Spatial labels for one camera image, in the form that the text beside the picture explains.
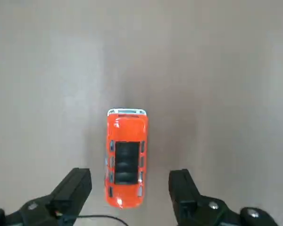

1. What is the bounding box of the orange-and-blue toy bus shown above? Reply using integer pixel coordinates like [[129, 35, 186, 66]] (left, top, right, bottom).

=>
[[104, 108, 149, 210]]

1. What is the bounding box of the thin black cable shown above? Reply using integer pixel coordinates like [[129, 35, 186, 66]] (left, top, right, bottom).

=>
[[58, 213, 131, 226]]

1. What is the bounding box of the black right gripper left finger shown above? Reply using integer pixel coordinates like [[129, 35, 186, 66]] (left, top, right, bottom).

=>
[[0, 167, 92, 226]]

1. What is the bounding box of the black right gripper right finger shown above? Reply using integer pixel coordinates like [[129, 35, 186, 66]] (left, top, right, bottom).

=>
[[168, 169, 280, 226]]

